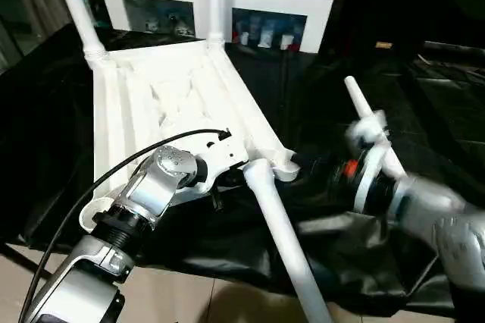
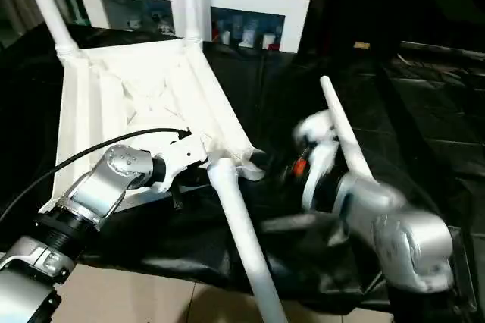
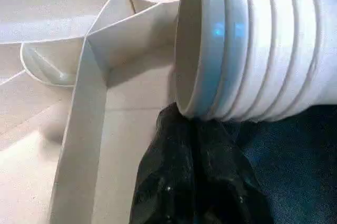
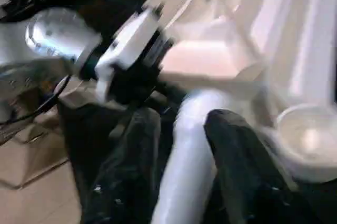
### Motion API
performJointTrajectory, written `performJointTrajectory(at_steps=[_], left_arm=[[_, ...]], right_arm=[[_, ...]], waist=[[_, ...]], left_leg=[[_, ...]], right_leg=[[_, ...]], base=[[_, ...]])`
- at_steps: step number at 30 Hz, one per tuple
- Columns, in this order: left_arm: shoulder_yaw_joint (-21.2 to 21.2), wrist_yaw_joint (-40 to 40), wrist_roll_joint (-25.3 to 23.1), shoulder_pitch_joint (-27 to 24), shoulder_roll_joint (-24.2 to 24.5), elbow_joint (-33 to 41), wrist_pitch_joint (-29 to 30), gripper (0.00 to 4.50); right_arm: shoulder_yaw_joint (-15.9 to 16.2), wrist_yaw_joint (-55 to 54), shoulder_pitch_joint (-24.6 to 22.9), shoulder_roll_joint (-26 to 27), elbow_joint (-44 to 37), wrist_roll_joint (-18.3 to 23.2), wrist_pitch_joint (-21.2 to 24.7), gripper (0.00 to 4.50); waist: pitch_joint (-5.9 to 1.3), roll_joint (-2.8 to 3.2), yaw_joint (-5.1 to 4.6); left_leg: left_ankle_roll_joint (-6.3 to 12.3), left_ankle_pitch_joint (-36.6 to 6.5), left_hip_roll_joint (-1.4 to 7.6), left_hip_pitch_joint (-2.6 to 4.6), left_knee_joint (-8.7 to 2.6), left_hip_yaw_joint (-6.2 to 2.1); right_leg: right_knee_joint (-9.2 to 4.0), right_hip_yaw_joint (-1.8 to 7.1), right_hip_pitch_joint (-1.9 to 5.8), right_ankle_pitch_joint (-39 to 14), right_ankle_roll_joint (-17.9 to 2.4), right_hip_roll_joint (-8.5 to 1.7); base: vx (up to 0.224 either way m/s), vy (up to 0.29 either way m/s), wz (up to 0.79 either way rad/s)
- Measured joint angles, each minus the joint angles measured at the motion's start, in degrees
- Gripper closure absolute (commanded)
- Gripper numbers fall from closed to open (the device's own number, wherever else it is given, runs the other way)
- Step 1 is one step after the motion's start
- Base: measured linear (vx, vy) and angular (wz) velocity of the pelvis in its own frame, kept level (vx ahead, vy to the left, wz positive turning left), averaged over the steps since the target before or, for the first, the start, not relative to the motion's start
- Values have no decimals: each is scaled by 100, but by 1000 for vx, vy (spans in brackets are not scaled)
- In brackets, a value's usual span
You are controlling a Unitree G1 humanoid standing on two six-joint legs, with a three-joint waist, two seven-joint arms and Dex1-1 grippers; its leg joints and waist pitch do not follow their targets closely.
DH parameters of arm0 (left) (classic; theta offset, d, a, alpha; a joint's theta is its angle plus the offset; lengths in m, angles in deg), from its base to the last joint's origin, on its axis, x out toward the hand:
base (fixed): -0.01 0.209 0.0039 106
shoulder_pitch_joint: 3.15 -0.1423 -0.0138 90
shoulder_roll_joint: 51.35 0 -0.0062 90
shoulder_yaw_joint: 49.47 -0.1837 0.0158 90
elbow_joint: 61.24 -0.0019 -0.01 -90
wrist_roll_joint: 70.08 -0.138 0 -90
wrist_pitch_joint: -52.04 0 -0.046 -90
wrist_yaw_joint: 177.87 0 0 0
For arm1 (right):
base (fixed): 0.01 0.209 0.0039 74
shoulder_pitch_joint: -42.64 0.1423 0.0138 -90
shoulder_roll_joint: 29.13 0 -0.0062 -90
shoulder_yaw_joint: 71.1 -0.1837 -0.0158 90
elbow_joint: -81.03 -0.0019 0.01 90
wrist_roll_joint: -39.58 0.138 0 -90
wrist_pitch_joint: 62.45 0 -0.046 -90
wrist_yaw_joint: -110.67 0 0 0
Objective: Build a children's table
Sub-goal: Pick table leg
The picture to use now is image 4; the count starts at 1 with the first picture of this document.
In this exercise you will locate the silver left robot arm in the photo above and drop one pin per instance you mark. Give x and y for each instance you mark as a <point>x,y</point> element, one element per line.
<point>31,56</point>

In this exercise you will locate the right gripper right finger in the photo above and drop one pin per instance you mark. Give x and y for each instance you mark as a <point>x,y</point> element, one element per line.
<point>247,171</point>

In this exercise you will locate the black work mat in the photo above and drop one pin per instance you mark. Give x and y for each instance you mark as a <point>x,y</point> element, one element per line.
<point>87,134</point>

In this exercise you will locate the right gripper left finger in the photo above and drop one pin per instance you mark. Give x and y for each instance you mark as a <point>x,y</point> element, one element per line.
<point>126,176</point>

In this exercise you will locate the white plastic table leg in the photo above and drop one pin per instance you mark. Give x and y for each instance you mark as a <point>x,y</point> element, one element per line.
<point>189,166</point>

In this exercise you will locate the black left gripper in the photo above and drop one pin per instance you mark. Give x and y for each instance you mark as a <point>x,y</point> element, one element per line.
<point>138,77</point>

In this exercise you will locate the white plastic table top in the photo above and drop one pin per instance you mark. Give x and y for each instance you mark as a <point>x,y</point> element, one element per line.
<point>237,40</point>

